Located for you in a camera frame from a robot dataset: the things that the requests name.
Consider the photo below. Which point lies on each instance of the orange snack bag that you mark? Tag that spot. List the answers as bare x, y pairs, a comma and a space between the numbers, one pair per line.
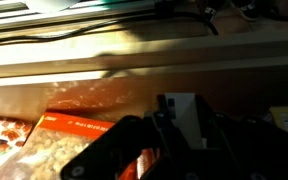
67, 146

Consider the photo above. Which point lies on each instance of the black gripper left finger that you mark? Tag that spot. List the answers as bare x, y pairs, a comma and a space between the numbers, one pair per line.
117, 143

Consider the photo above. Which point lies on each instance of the open wooden drawer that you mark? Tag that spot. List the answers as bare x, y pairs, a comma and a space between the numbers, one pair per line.
84, 96

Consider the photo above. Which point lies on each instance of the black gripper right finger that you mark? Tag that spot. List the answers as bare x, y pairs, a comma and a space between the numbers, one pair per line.
250, 150

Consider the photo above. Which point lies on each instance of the white red snack bag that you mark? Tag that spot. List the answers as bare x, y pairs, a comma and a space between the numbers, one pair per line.
2, 140

